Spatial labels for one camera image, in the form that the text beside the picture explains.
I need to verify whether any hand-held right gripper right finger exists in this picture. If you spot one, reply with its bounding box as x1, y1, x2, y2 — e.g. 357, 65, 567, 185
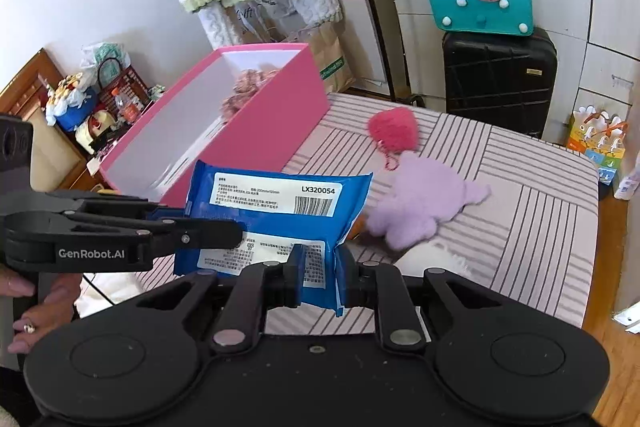
336, 249, 581, 354

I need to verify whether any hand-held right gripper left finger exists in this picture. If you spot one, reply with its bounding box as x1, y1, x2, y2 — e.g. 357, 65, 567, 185
77, 244, 307, 354

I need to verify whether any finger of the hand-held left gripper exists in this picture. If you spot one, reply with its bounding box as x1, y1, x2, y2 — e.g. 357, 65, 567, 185
30, 189, 194, 222
145, 218, 247, 256

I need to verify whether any blue wet wipes pack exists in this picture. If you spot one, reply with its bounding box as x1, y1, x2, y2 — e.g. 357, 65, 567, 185
174, 159, 374, 318

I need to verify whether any white panda plush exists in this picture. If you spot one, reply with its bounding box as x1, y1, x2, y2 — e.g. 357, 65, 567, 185
395, 241, 474, 281

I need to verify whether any pink cardboard box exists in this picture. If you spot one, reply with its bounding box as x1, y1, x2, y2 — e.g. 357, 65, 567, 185
97, 43, 331, 208

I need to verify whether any purple plush toy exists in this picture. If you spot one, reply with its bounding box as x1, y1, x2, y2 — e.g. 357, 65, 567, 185
366, 152, 493, 252

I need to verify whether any pink floral scrunchie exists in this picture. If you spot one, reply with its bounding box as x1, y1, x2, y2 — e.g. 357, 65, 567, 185
221, 68, 282, 118

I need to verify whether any pink fluffy pompom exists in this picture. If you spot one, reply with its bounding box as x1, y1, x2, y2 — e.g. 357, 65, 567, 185
367, 109, 419, 171

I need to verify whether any orange soft toy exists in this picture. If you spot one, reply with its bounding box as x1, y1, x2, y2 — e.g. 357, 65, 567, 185
348, 216, 374, 241

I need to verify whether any person's left hand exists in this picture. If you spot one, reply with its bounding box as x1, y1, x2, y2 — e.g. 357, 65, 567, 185
0, 273, 84, 355

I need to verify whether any cream red toy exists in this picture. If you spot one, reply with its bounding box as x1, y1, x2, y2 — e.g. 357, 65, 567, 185
75, 109, 122, 154

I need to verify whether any orange label water bottle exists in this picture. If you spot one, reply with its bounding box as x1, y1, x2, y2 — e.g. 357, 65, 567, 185
112, 88, 144, 126

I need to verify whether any blue wrapped bouquet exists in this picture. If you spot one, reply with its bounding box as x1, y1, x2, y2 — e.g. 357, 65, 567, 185
45, 74, 99, 134

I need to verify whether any plaid basket bag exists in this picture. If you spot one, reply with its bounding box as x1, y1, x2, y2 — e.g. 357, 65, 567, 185
96, 57, 152, 124

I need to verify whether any white green plastic bag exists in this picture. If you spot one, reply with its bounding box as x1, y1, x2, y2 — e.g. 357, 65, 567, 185
80, 42, 132, 81

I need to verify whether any brown paper bag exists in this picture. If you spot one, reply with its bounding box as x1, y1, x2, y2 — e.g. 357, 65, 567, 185
235, 0, 357, 94

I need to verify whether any black suitcase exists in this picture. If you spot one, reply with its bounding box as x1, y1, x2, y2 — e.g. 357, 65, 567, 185
442, 26, 559, 139

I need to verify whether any black clothes rack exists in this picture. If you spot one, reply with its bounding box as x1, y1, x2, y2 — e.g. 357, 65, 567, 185
339, 0, 415, 105

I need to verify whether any colourful carton pack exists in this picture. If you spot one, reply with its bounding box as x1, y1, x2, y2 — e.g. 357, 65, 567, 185
566, 106, 629, 186

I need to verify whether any white paper scrap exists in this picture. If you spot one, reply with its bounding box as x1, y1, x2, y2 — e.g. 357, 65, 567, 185
613, 308, 640, 336

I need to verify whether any black cable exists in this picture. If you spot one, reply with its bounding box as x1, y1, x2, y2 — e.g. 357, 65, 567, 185
81, 273, 122, 309

